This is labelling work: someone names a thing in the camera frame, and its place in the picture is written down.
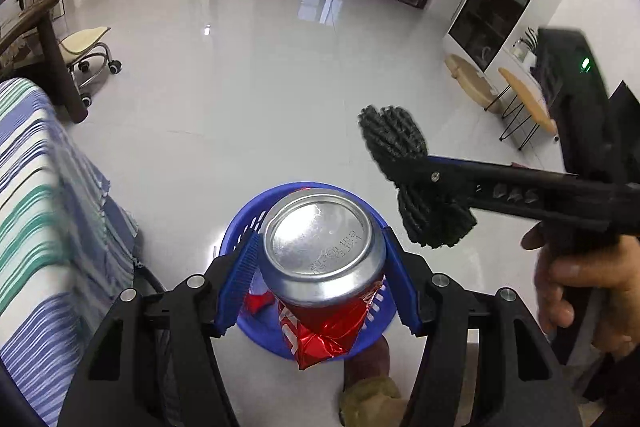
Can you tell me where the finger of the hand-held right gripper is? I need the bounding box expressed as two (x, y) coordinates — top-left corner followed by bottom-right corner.
(390, 155), (581, 190)

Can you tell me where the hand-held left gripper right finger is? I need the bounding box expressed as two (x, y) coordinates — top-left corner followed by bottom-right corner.
(381, 227), (583, 427)

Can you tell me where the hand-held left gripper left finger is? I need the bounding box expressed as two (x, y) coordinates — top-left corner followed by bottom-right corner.
(56, 231), (262, 427)

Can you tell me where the blue plastic basket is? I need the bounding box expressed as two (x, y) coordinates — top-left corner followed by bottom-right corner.
(220, 181), (396, 360)

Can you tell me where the crushed red soda can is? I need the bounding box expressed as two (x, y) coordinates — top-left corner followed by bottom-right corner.
(242, 188), (388, 373)

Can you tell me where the black foam net sleeve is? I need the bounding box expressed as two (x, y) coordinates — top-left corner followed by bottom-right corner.
(357, 104), (478, 250)

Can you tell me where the person's right hand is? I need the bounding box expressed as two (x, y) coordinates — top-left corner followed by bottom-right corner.
(520, 222), (640, 363)

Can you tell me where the wooden hairpin leg side table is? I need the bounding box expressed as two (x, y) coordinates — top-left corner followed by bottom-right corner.
(497, 67), (561, 152)

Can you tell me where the round beige low stool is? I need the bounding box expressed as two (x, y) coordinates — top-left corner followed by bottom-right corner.
(445, 53), (503, 115)

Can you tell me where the green plant white pot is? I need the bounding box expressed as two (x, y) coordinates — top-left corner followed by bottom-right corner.
(515, 29), (541, 72)

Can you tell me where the brown fuzzy slipper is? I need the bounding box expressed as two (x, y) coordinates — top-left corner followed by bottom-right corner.
(339, 337), (406, 427)

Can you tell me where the blue green striped tablecloth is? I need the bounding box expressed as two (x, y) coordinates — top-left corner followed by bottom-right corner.
(0, 78), (141, 427)

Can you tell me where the cream rolling stool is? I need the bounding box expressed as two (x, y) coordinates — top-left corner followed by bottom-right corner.
(59, 27), (123, 108)

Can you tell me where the brown glossy coffee table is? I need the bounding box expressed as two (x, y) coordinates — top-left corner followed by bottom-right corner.
(0, 0), (88, 124)

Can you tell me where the black metal table frame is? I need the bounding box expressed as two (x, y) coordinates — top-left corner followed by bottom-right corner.
(135, 264), (167, 300)

